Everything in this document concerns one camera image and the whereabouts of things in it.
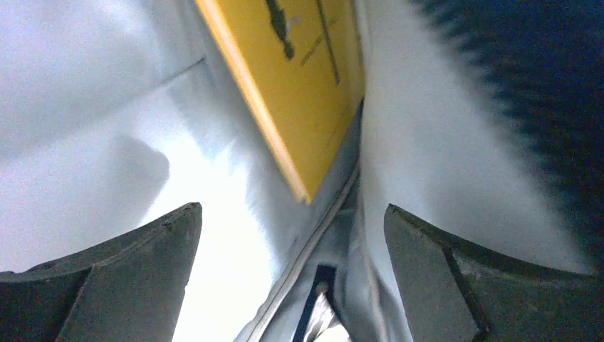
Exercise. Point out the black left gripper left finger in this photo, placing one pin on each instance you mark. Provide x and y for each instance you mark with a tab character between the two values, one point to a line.
129	288

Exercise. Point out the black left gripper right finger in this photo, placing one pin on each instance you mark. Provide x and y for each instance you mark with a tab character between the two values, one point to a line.
455	290

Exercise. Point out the navy blue student backpack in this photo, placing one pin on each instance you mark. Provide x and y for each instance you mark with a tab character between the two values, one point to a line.
482	118

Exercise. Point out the yellow notebook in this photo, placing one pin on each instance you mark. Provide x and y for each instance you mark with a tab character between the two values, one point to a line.
299	68

